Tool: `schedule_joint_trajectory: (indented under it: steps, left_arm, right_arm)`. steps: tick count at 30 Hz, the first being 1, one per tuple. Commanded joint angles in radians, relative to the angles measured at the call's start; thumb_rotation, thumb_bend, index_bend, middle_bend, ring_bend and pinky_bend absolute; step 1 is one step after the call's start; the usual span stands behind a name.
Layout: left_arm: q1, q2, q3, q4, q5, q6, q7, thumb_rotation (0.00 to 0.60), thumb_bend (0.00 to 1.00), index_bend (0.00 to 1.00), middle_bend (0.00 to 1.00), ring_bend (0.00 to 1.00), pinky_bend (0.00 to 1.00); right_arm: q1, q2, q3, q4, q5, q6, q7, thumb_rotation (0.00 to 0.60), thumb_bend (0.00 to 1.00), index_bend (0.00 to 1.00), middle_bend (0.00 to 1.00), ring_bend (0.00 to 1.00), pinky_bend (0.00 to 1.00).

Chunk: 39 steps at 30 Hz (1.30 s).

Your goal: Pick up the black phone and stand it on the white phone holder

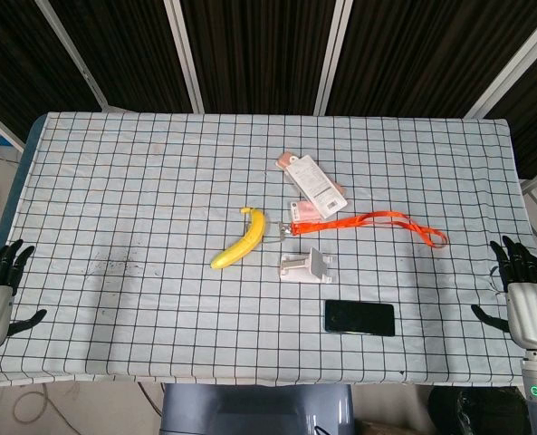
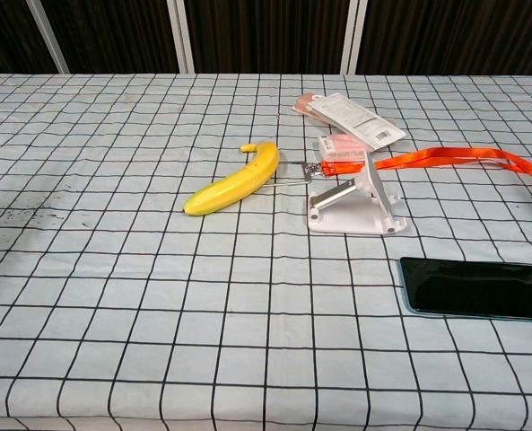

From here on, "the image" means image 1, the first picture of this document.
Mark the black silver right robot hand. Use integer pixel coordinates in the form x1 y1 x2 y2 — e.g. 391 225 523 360
470 235 537 351

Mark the black smartphone with blue frame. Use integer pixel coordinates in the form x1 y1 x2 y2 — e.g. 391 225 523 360
324 298 396 337

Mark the white folding phone stand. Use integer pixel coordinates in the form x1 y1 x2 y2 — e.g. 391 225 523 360
279 246 334 285

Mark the black plastic bag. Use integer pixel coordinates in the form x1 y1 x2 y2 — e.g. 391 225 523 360
426 386 530 435

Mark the light blue checked tablecloth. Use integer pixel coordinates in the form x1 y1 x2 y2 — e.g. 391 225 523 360
0 111 537 389

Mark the small pink white box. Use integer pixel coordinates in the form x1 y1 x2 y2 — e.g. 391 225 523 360
289 200 328 224

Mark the white printed package card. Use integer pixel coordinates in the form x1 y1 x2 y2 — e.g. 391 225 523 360
286 155 349 221

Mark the yellow banana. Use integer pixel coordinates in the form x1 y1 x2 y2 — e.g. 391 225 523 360
210 206 267 270

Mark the blue grey robot torso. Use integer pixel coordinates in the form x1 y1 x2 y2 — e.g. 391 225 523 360
158 383 355 435

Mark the pink case under package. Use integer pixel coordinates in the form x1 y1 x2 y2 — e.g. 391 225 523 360
275 152 347 197

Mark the white floor cable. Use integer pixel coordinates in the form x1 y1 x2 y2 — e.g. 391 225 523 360
13 383 77 435

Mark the orange lanyard with metal clip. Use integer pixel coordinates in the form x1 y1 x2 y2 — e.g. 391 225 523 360
276 210 449 249

